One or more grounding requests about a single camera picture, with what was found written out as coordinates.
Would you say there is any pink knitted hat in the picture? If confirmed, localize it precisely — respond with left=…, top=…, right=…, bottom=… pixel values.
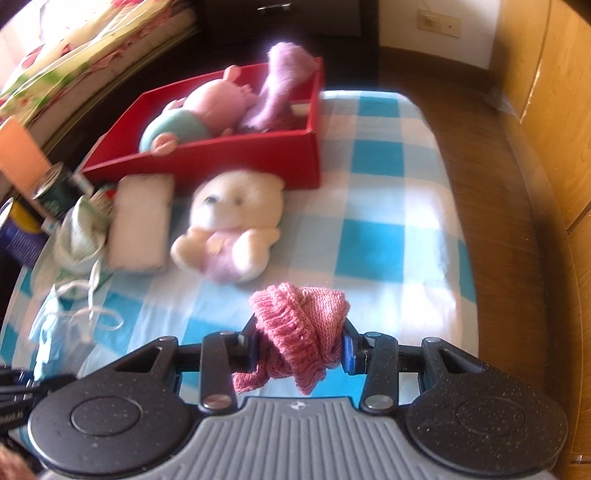
left=233, top=283, right=349, bottom=395

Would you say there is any blue face mask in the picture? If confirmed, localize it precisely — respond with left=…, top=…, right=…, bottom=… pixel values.
left=28, top=260, right=124, bottom=380

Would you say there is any cream teddy bear plush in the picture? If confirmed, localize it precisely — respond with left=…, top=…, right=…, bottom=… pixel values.
left=170, top=170, right=284, bottom=284

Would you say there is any pink pig plush toy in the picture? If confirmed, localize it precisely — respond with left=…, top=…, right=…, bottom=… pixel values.
left=138, top=65, right=256, bottom=156

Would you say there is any purple knitted cloth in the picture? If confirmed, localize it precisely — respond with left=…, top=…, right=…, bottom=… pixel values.
left=238, top=42, right=318, bottom=132

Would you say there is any light green towel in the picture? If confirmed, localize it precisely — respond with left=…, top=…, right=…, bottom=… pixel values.
left=31, top=197, right=110, bottom=298

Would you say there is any person left hand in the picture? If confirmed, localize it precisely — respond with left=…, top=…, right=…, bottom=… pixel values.
left=0, top=445, right=36, bottom=480

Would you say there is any blue drink can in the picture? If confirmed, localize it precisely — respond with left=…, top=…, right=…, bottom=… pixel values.
left=1, top=197, right=49, bottom=268

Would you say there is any dark green drink can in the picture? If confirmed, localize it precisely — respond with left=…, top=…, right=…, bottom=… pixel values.
left=33, top=162, right=94, bottom=220

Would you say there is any red cardboard box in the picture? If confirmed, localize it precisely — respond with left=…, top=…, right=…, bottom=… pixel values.
left=80, top=57, right=325, bottom=194

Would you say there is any bed mattress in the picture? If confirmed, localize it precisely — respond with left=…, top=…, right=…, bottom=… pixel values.
left=28, top=2, right=197, bottom=149

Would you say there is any dark wooden nightstand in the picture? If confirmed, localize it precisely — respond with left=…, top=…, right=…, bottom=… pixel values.
left=193, top=0, right=379, bottom=89

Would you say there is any wooden wardrobe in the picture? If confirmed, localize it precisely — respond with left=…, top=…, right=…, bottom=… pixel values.
left=490, top=1, right=590, bottom=479

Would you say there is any wall power socket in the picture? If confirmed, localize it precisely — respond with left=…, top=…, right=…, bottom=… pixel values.
left=417, top=9, right=461, bottom=38

